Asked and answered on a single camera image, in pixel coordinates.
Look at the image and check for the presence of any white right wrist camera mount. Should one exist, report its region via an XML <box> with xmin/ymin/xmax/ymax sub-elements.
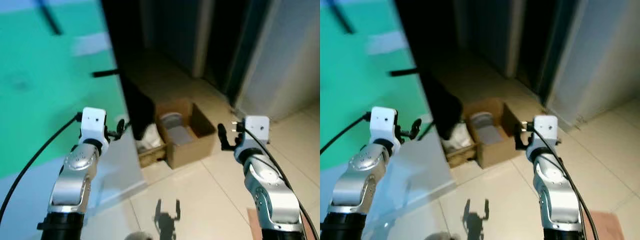
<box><xmin>241</xmin><ymin>116</ymin><xmax>271</xmax><ymax>151</ymax></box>
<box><xmin>532</xmin><ymin>115</ymin><xmax>559</xmax><ymax>150</ymax></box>

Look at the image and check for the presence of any grey white item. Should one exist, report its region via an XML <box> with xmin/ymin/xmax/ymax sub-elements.
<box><xmin>470</xmin><ymin>112</ymin><xmax>504</xmax><ymax>146</ymax></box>
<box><xmin>161</xmin><ymin>112</ymin><xmax>197</xmax><ymax>146</ymax></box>

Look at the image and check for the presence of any black slanted wall bar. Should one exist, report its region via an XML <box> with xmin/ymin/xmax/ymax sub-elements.
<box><xmin>329</xmin><ymin>0</ymin><xmax>359</xmax><ymax>35</ymax></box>
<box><xmin>35</xmin><ymin>0</ymin><xmax>64</xmax><ymax>36</ymax></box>

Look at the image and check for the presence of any white cloth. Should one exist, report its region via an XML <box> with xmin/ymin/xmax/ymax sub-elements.
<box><xmin>445</xmin><ymin>125</ymin><xmax>474</xmax><ymax>152</ymax></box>
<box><xmin>137</xmin><ymin>125</ymin><xmax>166</xmax><ymax>152</ymax></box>

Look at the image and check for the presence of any white wall plate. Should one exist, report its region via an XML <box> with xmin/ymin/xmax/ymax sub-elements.
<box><xmin>365</xmin><ymin>31</ymin><xmax>409</xmax><ymax>56</ymax></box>
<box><xmin>71</xmin><ymin>32</ymin><xmax>112</xmax><ymax>56</ymax></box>

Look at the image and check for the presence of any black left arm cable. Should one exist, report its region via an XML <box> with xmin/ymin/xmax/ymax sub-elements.
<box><xmin>320</xmin><ymin>112</ymin><xmax>372</xmax><ymax>156</ymax></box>
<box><xmin>0</xmin><ymin>113</ymin><xmax>83</xmax><ymax>226</ymax></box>

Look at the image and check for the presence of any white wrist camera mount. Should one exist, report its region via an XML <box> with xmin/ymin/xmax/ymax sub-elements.
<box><xmin>532</xmin><ymin>115</ymin><xmax>559</xmax><ymax>150</ymax></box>
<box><xmin>80</xmin><ymin>107</ymin><xmax>108</xmax><ymax>146</ymax></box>
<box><xmin>241</xmin><ymin>116</ymin><xmax>271</xmax><ymax>151</ymax></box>
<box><xmin>369</xmin><ymin>106</ymin><xmax>399</xmax><ymax>147</ymax></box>

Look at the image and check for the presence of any dark door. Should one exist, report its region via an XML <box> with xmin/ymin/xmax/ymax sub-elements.
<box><xmin>515</xmin><ymin>0</ymin><xmax>582</xmax><ymax>104</ymax></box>
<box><xmin>202</xmin><ymin>0</ymin><xmax>275</xmax><ymax>107</ymax></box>

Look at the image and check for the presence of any grey door frame post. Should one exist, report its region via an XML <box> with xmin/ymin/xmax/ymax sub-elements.
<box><xmin>504</xmin><ymin>0</ymin><xmax>527</xmax><ymax>79</ymax></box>
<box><xmin>192</xmin><ymin>0</ymin><xmax>216</xmax><ymax>79</ymax></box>

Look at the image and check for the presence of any black hanging bag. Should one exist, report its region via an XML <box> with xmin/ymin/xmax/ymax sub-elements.
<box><xmin>120</xmin><ymin>75</ymin><xmax>157</xmax><ymax>141</ymax></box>
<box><xmin>422</xmin><ymin>74</ymin><xmax>464</xmax><ymax>141</ymax></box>

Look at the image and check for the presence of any small brown wooden box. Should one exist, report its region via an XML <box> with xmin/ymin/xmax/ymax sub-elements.
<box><xmin>442</xmin><ymin>125</ymin><xmax>476</xmax><ymax>169</ymax></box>
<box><xmin>136</xmin><ymin>125</ymin><xmax>169</xmax><ymax>169</ymax></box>

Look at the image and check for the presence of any open brown cardboard box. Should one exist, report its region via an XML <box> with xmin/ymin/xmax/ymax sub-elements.
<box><xmin>462</xmin><ymin>97</ymin><xmax>524</xmax><ymax>169</ymax></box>
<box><xmin>156</xmin><ymin>98</ymin><xmax>217</xmax><ymax>170</ymax></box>

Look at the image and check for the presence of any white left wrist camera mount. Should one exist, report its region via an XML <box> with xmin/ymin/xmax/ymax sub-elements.
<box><xmin>369</xmin><ymin>106</ymin><xmax>399</xmax><ymax>147</ymax></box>
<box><xmin>80</xmin><ymin>107</ymin><xmax>108</xmax><ymax>146</ymax></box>

